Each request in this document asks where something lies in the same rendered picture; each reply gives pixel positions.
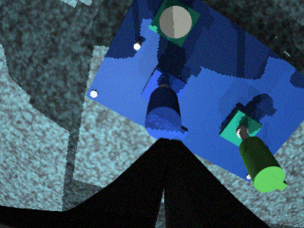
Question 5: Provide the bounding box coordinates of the blue circuit board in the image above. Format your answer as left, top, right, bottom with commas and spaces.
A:
86, 0, 304, 193

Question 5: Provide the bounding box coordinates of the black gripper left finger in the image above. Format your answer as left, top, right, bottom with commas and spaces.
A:
0, 137, 171, 228

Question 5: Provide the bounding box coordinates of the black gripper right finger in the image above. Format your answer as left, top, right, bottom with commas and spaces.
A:
163, 138, 271, 228

